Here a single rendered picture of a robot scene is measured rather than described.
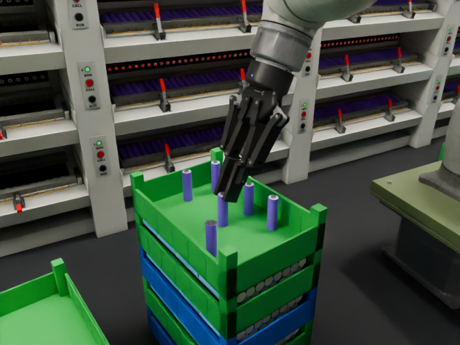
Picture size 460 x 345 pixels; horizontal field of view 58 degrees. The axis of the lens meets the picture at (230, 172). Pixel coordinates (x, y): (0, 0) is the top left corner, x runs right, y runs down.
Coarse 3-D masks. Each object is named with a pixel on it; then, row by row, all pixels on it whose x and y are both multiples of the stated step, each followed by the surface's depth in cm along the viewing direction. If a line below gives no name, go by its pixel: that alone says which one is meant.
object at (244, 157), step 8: (256, 104) 67; (256, 112) 67; (256, 120) 67; (256, 128) 67; (264, 128) 68; (248, 136) 68; (256, 136) 68; (248, 144) 68; (256, 144) 68; (248, 152) 68; (240, 160) 69
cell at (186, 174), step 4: (184, 172) 79; (188, 172) 79; (184, 176) 79; (188, 176) 79; (184, 180) 79; (188, 180) 79; (184, 184) 80; (188, 184) 79; (184, 188) 80; (188, 188) 80; (184, 192) 80; (188, 192) 80; (184, 196) 81; (188, 196) 81; (184, 200) 81; (188, 200) 81
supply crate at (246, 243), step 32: (160, 192) 81; (192, 192) 84; (256, 192) 79; (160, 224) 70; (192, 224) 74; (256, 224) 74; (288, 224) 74; (320, 224) 65; (192, 256) 63; (224, 256) 55; (256, 256) 58; (288, 256) 63; (224, 288) 57
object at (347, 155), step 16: (352, 144) 175; (368, 144) 175; (384, 144) 179; (400, 144) 184; (320, 160) 164; (336, 160) 168; (352, 160) 173; (256, 176) 151; (272, 176) 154; (128, 208) 130
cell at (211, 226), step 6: (210, 222) 63; (216, 222) 63; (210, 228) 63; (216, 228) 63; (210, 234) 63; (216, 234) 64; (210, 240) 64; (216, 240) 64; (210, 246) 64; (216, 246) 65; (210, 252) 65; (216, 252) 65
